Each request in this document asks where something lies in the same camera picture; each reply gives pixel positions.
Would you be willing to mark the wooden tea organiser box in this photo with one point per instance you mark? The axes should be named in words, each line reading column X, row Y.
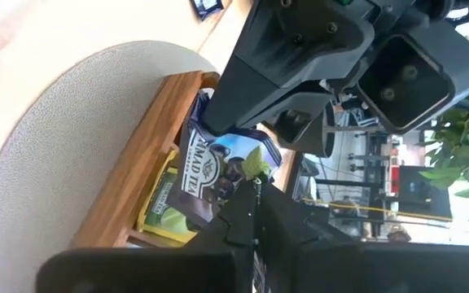
column 137, row 163

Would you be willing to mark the dark purple tea packet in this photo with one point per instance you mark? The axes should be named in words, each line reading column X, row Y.
column 208, row 7
column 202, row 171

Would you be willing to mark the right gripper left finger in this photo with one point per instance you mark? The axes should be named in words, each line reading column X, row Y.
column 137, row 272

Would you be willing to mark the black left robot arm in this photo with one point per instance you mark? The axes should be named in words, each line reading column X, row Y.
column 434, row 6

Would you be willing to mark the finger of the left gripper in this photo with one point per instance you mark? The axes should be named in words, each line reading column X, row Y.
column 291, row 49
column 295, row 126

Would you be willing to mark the green yellow tea packet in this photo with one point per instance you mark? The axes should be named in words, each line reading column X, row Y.
column 165, row 211

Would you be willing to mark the round grey mat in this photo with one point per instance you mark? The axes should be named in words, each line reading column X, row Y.
column 55, row 142

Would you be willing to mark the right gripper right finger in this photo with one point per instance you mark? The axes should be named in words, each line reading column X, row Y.
column 381, row 268

